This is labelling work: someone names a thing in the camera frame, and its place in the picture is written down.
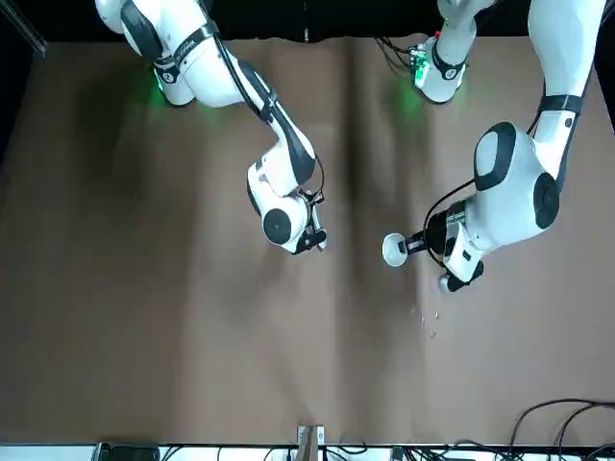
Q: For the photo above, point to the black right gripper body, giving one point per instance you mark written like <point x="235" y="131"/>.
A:
<point x="314" y="237"/>

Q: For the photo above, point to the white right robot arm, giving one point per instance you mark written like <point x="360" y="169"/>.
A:
<point x="216" y="81"/>

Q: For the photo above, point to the aluminium frame rail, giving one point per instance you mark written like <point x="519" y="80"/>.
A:
<point x="29" y="33"/>

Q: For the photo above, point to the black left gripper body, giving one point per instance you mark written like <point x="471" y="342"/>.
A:
<point x="437" y="233"/>

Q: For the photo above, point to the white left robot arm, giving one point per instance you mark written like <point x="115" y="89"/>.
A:
<point x="509" y="192"/>

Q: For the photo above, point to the aluminium profile post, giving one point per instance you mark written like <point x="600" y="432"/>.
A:
<point x="310" y="444"/>

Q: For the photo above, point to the spilled white powder grains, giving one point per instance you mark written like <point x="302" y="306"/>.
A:
<point x="435" y="315"/>

